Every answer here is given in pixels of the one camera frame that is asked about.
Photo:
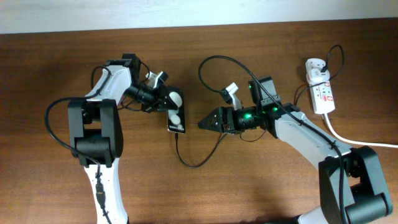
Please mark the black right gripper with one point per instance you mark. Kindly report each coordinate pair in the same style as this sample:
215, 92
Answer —
224, 112

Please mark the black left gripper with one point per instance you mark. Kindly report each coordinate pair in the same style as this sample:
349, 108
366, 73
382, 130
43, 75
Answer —
159, 103

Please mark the black smartphone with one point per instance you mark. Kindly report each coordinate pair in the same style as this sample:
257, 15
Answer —
177, 115

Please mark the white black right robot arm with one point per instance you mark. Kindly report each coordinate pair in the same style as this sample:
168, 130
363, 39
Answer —
352, 184

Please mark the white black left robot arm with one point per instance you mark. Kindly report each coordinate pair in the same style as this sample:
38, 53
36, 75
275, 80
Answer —
95, 129

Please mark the white usb charger adapter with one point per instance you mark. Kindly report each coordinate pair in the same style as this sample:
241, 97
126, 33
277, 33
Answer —
315, 76

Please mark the white power strip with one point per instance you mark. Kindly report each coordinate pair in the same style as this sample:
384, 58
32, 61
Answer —
321, 94

